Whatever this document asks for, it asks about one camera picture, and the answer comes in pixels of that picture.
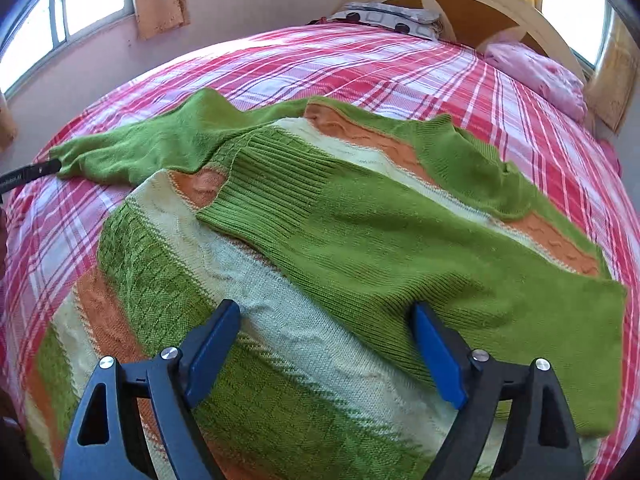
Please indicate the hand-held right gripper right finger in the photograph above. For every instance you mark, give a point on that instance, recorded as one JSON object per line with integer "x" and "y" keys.
{"x": 437, "y": 355}

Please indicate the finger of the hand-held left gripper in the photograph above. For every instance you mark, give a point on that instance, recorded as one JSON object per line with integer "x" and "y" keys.
{"x": 30, "y": 172}

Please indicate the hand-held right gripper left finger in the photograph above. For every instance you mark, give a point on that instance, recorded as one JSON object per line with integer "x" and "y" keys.
{"x": 215, "y": 345}

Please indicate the green striped knit sweater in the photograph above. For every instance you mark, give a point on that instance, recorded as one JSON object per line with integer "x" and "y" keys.
{"x": 350, "y": 240}

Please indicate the window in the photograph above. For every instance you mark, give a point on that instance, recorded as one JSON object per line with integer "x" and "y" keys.
{"x": 575, "y": 5}
{"x": 75, "y": 10}

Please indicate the pink cloth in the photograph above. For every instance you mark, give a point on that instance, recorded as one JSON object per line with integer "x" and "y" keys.
{"x": 611, "y": 157}

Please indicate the pink pillow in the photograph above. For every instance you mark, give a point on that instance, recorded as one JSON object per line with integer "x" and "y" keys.
{"x": 540, "y": 77}

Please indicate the red plaid blanket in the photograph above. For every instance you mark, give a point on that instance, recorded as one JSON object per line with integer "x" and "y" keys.
{"x": 350, "y": 70}

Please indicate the grey patterned folded cloth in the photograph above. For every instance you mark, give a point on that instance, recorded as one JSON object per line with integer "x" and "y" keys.
{"x": 385, "y": 17}

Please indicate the cream wooden headboard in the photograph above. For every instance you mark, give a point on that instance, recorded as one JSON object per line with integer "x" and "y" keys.
{"x": 505, "y": 5}

